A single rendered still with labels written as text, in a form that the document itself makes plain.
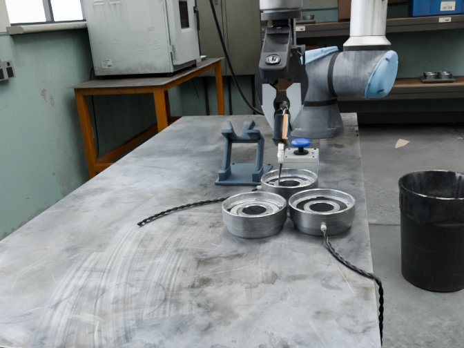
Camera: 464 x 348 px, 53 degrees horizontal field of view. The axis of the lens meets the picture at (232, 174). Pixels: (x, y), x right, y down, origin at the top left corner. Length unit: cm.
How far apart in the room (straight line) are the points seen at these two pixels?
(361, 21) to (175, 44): 191
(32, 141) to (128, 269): 221
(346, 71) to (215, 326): 82
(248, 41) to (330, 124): 335
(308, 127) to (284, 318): 79
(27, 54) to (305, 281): 245
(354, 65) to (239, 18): 345
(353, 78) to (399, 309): 107
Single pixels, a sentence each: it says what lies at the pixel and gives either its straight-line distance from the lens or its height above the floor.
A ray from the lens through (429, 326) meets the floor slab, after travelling 194.
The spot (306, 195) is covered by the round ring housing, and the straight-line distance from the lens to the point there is 81.
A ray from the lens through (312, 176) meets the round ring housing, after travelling 89.
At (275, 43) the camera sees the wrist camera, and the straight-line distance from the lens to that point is 82.
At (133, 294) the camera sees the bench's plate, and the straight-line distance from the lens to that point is 63.
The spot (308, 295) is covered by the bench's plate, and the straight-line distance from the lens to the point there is 60.
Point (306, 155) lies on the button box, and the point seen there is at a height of 85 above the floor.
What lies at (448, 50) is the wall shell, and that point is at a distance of 486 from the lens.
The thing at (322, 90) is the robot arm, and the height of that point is 93.
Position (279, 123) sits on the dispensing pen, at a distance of 86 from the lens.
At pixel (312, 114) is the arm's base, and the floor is 86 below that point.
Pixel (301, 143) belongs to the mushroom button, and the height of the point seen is 87.
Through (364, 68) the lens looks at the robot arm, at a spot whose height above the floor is 99.
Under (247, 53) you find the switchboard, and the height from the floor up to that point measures 76.
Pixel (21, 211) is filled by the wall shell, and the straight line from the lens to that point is 278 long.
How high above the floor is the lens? 113
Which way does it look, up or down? 19 degrees down
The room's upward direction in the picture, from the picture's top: 4 degrees counter-clockwise
